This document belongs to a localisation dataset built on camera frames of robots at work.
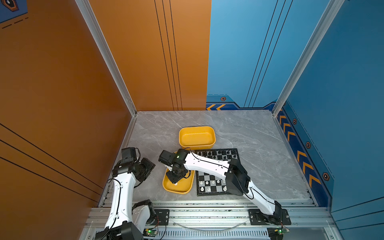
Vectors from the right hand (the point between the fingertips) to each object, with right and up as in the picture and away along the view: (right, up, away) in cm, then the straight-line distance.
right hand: (172, 180), depth 82 cm
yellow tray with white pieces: (+6, -4, +1) cm, 7 cm away
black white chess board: (+20, -2, +1) cm, 20 cm away
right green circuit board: (+53, -19, -12) cm, 58 cm away
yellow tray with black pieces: (+14, +22, +22) cm, 34 cm away
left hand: (-11, +9, -1) cm, 14 cm away
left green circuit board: (-9, -21, -11) cm, 25 cm away
